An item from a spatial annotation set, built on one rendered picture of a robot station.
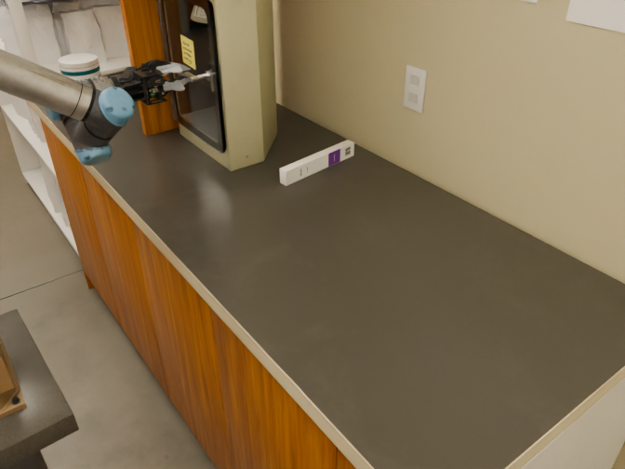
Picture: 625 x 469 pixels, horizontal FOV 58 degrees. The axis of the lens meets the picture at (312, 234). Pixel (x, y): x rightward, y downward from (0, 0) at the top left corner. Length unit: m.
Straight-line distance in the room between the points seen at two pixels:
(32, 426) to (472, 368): 0.72
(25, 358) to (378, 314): 0.64
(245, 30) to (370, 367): 0.90
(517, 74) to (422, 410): 0.77
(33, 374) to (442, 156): 1.08
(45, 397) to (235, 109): 0.86
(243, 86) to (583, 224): 0.89
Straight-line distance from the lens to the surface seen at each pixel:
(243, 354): 1.22
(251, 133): 1.59
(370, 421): 0.93
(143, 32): 1.79
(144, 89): 1.45
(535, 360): 1.08
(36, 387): 1.07
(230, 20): 1.48
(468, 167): 1.50
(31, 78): 1.25
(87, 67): 2.16
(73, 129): 1.40
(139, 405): 2.25
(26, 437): 1.00
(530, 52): 1.33
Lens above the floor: 1.67
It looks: 34 degrees down
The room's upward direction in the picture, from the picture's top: straight up
